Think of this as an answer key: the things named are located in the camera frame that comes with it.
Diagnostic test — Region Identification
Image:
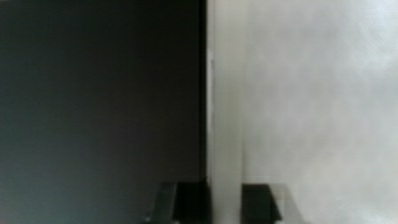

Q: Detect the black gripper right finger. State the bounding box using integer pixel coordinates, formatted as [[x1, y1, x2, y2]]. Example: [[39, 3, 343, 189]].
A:
[[240, 183, 284, 224]]

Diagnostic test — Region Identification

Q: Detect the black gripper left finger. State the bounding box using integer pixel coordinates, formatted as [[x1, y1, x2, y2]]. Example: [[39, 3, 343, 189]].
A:
[[144, 181, 211, 224]]

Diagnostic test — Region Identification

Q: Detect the white desk top tray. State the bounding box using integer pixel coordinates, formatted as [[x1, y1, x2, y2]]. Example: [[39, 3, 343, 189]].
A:
[[208, 0, 398, 224]]

